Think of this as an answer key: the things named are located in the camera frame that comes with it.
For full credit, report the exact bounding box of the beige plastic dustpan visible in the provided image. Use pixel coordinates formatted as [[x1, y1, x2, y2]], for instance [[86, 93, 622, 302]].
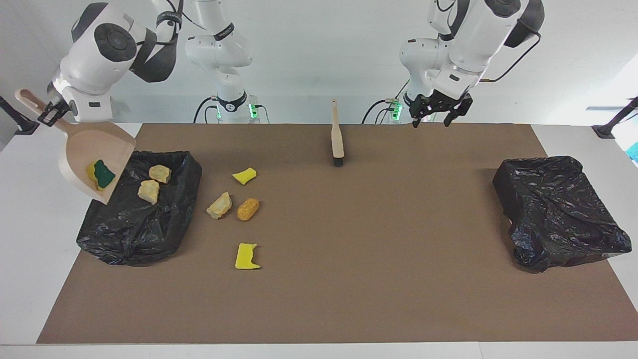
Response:
[[14, 89, 137, 205]]

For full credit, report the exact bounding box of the green yellow scouring sponge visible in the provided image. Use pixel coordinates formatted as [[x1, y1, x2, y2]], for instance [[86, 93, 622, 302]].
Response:
[[86, 160, 117, 192]]

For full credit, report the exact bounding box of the beige hand brush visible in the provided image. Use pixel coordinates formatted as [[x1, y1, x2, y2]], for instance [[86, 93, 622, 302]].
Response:
[[331, 99, 345, 167]]

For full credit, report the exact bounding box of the black trash bag bin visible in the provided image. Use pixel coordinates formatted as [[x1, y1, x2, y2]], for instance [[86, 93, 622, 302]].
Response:
[[76, 151, 203, 266], [492, 156, 633, 273]]

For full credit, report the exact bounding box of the pale yellow sponge chunk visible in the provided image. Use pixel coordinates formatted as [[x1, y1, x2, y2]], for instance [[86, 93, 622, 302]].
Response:
[[206, 191, 233, 220]]

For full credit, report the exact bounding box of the orange fried croquette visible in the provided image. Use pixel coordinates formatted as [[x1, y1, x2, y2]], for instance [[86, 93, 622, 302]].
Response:
[[237, 198, 260, 221]]

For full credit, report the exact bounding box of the brown table mat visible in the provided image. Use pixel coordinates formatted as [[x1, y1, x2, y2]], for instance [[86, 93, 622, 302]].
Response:
[[37, 123, 638, 344]]

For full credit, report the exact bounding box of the yellow notched sponge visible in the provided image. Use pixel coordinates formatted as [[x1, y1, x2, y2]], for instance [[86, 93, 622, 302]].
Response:
[[235, 243, 261, 270]]

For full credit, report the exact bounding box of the black camera stand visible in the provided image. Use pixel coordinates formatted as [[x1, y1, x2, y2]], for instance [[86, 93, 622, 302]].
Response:
[[0, 96, 40, 136], [592, 96, 638, 139]]

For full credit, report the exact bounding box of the black base power cable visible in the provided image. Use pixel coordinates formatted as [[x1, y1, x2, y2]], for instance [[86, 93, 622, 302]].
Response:
[[193, 96, 220, 124], [361, 98, 399, 124]]

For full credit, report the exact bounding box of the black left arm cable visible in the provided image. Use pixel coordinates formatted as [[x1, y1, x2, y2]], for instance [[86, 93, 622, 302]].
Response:
[[480, 30, 542, 83]]

